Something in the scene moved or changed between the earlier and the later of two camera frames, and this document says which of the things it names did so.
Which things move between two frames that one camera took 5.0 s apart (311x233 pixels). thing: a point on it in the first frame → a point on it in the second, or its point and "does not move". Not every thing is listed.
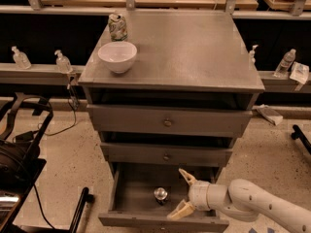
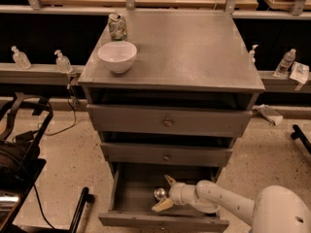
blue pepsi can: x=160 y=194 does not move
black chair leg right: x=297 y=134 does not move
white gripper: x=198 y=193 → x=177 y=192
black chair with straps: x=20 y=163 does not move
